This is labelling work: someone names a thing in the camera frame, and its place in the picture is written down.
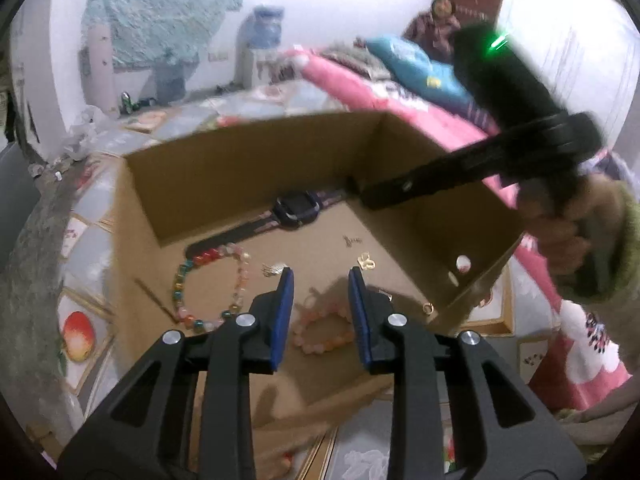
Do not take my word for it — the blue water jug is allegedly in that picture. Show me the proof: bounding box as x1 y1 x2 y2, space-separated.
248 5 286 51

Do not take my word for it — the pink strap digital watch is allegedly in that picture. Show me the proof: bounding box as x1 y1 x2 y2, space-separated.
186 187 351 258

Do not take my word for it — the pink bead bracelet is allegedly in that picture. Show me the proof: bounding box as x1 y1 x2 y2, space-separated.
291 305 358 356

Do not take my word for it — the multicolour bead bracelet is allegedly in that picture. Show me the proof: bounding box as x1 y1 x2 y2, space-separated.
172 244 251 333

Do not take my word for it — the clear plastic bag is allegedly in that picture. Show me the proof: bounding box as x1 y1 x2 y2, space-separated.
62 105 108 161

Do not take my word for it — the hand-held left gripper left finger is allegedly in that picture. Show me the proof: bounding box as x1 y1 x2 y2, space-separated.
57 266 296 480

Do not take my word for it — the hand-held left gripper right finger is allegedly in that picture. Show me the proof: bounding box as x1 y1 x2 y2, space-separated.
347 266 586 480

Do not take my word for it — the white pipe column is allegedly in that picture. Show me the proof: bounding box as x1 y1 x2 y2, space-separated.
85 25 121 118

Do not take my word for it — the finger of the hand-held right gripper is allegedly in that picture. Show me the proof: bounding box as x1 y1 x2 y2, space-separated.
359 132 506 211

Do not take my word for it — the pink floral blanket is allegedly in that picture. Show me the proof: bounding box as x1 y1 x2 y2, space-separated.
285 45 633 411

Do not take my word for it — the brown cardboard box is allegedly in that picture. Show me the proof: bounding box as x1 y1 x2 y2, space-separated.
112 110 525 431

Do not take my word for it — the teal patterned wall cloth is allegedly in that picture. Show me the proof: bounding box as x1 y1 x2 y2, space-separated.
82 0 248 68

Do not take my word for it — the grey bucket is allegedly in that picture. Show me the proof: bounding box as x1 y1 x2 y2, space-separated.
155 62 188 106

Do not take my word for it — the fruit print mat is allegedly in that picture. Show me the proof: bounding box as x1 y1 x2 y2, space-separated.
15 80 551 480

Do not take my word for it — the person's right hand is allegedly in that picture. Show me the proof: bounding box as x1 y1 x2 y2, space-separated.
517 180 618 293

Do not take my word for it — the blue printed pillow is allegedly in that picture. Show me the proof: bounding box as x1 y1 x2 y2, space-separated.
365 35 476 106

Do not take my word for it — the white water dispenser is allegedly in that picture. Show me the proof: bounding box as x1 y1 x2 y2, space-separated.
245 47 281 88

